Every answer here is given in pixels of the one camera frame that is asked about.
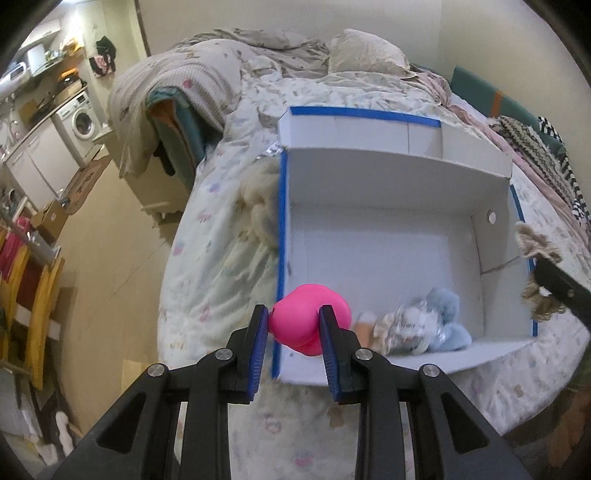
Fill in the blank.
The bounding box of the teal headboard cushion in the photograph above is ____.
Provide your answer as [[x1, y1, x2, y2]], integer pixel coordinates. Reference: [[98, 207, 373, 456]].
[[450, 66, 566, 151]]

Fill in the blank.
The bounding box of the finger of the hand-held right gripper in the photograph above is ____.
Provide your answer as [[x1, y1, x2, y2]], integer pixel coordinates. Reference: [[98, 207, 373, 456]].
[[533, 257, 591, 330]]

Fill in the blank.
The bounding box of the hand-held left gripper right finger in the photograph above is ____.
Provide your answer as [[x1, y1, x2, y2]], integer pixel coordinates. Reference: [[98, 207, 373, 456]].
[[318, 305, 532, 480]]

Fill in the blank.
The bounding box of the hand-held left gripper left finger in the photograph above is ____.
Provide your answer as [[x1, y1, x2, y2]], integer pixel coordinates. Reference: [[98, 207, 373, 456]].
[[55, 304, 269, 480]]

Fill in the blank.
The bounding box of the white washing machine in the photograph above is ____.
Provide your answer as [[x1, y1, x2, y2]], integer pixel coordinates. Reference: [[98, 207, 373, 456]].
[[52, 90, 105, 160]]

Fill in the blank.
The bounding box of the white kitchen cabinet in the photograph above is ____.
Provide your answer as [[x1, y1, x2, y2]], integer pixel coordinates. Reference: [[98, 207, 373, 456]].
[[4, 121, 81, 200]]

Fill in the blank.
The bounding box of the grey patterned quilt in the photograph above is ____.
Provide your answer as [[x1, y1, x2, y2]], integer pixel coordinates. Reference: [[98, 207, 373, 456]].
[[107, 28, 331, 178]]

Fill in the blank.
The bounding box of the pink plush toy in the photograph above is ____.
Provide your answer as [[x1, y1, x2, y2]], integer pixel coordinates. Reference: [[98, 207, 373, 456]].
[[269, 284, 352, 357]]

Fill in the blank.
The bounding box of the blue and white cardboard box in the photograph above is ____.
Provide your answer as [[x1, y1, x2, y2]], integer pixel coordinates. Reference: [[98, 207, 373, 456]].
[[271, 105, 539, 386]]

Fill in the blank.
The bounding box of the cream fluffy plush toy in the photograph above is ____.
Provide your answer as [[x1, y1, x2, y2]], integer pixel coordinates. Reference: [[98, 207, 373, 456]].
[[233, 164, 281, 247]]

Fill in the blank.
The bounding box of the black and white striped blanket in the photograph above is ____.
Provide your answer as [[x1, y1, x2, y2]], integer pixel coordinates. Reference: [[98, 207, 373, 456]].
[[489, 115, 591, 222]]

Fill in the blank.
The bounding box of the pink hanging garment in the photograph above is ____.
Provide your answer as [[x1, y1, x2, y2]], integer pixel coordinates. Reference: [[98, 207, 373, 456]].
[[90, 54, 116, 77]]

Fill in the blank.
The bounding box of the beige pillow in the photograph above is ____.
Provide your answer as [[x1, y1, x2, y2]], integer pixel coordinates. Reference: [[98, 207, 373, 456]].
[[327, 28, 411, 77]]

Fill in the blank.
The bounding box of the white bedside cabinet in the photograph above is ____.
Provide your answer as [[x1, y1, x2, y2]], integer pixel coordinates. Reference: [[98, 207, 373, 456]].
[[104, 134, 195, 222]]

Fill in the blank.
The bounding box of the pink blanket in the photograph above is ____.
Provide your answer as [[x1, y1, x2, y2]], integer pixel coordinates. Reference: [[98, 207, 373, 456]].
[[409, 67, 532, 185]]

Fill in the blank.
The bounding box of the brown floor rug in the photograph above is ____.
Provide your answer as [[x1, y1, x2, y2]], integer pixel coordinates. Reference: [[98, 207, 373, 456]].
[[62, 154, 112, 213]]

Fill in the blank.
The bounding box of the yellow wooden chair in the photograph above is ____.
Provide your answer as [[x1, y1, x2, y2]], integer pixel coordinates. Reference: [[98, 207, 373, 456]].
[[0, 226, 66, 391]]

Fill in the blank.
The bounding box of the white toy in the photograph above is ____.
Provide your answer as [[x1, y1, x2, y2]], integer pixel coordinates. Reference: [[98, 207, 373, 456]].
[[373, 298, 437, 356]]

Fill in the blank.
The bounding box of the beige crocheted toy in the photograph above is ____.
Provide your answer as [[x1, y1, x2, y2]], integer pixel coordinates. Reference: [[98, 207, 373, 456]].
[[513, 222, 564, 320]]

